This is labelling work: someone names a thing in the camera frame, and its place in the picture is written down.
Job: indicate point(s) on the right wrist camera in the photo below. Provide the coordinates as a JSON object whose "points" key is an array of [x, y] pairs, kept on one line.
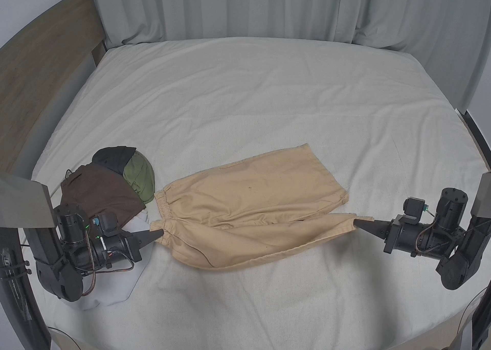
{"points": [[414, 206]]}

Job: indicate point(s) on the tan shorts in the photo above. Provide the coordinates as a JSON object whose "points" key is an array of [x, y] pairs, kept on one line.
{"points": [[249, 195]]}

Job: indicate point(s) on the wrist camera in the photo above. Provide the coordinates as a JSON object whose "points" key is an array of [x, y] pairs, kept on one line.
{"points": [[414, 206], [107, 224]]}

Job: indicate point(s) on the black garment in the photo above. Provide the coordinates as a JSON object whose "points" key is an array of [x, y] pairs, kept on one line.
{"points": [[111, 156]]}

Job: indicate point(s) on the white garment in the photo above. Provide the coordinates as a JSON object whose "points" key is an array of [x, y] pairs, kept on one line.
{"points": [[115, 287]]}

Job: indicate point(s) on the brown garment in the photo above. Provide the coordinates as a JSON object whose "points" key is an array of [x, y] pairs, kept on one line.
{"points": [[103, 195]]}

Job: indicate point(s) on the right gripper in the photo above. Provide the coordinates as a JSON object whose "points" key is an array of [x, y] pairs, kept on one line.
{"points": [[402, 237]]}

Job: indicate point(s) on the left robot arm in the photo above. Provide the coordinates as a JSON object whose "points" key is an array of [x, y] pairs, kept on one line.
{"points": [[57, 275]]}

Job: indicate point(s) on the green garment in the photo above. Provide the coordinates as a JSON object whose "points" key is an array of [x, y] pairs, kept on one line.
{"points": [[140, 176]]}

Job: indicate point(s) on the bed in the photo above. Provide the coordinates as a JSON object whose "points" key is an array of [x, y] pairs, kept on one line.
{"points": [[268, 110]]}

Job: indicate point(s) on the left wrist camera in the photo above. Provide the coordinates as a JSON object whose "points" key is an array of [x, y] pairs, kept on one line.
{"points": [[107, 224]]}

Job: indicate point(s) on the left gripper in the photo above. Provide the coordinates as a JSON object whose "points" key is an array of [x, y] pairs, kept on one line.
{"points": [[119, 248]]}

